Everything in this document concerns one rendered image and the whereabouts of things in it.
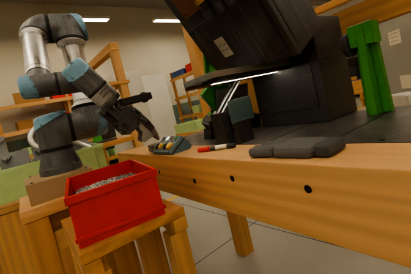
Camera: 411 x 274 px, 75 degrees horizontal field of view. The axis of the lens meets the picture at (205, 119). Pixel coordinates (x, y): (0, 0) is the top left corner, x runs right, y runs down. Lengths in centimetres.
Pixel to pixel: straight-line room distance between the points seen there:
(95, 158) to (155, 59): 780
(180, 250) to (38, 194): 54
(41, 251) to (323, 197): 89
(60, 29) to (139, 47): 800
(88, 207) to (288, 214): 44
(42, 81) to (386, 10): 115
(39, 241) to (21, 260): 66
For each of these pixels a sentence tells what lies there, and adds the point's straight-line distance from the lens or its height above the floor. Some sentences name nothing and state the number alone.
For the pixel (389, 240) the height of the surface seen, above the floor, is 79.
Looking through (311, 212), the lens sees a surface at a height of 81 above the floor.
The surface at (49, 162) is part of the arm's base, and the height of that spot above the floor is 97.
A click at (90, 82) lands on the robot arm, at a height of 119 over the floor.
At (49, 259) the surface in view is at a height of 67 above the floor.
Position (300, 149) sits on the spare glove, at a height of 92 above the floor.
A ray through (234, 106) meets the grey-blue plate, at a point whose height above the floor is 102.
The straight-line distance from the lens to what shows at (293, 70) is 99.
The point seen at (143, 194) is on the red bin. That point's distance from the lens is 70.
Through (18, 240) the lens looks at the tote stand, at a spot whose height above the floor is 61.
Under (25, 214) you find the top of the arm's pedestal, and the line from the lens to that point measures 107.
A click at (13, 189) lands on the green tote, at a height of 85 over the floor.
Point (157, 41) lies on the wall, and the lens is 965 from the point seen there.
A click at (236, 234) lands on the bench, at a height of 15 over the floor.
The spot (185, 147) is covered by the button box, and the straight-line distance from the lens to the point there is 99.
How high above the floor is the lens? 105
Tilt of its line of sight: 3 degrees down
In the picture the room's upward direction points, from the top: 13 degrees counter-clockwise
